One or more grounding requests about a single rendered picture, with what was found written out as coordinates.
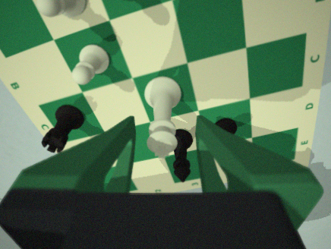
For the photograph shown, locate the green and cream chessboard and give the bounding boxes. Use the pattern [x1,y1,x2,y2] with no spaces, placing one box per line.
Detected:
[0,0,331,193]

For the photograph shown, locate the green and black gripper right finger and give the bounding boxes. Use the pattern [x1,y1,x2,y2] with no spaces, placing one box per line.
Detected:
[195,115,323,231]

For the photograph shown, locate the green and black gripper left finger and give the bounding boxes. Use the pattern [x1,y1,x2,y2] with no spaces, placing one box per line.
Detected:
[8,116,136,193]

